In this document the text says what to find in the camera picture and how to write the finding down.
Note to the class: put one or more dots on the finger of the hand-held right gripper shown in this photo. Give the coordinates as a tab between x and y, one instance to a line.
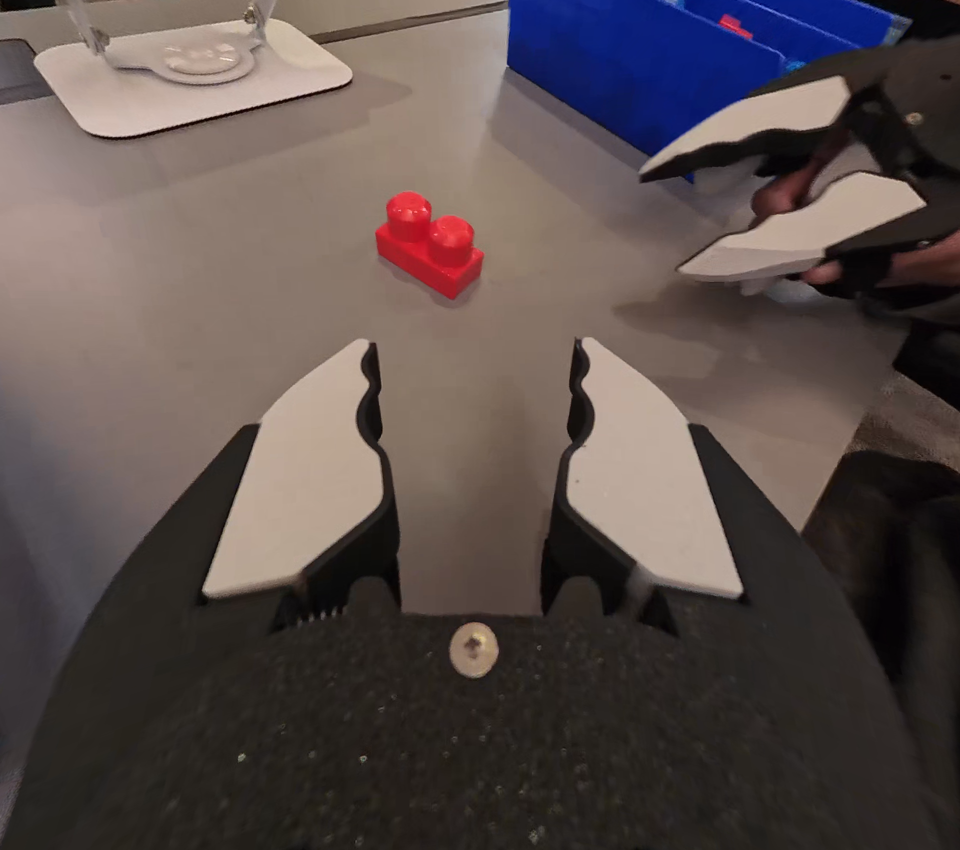
817	228
772	112

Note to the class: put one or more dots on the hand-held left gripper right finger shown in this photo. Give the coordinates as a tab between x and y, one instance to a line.
645	490

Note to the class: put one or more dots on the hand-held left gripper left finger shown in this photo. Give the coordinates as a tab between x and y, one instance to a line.
300	490

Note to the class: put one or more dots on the red two-stud block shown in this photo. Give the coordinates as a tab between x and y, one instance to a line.
435	258
736	27

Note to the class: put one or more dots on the blue plastic bin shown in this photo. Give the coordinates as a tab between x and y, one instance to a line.
600	55

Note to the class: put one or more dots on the person's right forearm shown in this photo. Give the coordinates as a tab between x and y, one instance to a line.
937	310

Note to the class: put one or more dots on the person's right hand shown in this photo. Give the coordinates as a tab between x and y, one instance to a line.
784	194

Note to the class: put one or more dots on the person's dark clothing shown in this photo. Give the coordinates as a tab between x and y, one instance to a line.
900	602

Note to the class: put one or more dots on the white wooden document stand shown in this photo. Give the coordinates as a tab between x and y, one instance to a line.
210	85

